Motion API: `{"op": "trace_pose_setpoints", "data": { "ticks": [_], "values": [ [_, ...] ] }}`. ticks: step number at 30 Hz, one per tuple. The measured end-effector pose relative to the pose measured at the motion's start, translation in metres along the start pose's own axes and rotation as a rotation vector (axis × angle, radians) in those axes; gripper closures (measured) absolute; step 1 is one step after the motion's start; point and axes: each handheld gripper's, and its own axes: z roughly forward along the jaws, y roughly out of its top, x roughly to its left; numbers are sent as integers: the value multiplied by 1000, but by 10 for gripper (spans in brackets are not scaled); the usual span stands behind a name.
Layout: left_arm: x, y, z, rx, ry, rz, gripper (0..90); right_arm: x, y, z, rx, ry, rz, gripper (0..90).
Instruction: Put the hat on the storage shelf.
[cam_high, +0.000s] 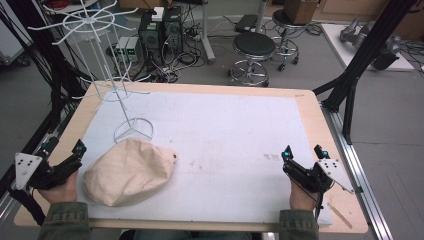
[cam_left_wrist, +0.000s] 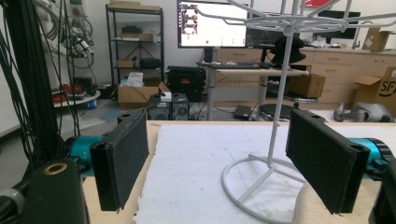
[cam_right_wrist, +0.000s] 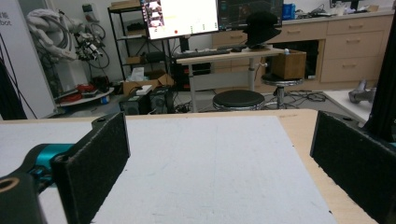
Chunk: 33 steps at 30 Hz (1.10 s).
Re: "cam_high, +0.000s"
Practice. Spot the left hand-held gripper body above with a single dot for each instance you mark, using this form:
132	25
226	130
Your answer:
36	173

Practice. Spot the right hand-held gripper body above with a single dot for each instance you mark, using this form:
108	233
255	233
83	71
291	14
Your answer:
320	176

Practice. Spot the person's right hand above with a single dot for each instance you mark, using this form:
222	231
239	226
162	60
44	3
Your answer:
300	196

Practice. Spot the person's left hand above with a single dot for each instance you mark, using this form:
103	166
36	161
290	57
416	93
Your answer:
63	191

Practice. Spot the thin wooden stick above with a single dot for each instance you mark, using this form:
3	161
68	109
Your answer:
340	215

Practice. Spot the beige cap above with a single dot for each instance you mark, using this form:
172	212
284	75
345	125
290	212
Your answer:
130	173

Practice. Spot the white foam mat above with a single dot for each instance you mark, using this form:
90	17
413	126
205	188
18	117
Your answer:
216	150

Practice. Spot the chrome stool with box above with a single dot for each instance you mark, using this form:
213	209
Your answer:
286	46

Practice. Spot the grey equipment case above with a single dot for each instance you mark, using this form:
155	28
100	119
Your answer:
10	43

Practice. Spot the white floor board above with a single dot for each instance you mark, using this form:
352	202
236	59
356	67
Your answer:
336	43

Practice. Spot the small silver box device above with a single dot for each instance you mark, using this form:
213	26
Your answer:
128	48

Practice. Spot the black round stool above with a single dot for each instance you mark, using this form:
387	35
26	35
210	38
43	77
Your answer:
254	45

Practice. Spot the black computer tower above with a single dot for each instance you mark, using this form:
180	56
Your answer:
150	36
173	30

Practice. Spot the flat black case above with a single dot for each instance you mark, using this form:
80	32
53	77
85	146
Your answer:
246	23

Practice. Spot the brown cardboard box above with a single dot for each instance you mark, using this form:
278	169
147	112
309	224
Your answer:
300	10

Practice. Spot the white box device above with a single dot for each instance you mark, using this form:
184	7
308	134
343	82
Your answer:
158	14

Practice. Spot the aluminium rail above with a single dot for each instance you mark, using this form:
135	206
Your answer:
360	173

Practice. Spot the black metal frame stand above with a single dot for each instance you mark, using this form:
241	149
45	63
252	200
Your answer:
366	50

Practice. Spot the grey metal post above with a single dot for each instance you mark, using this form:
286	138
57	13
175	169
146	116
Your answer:
207	33

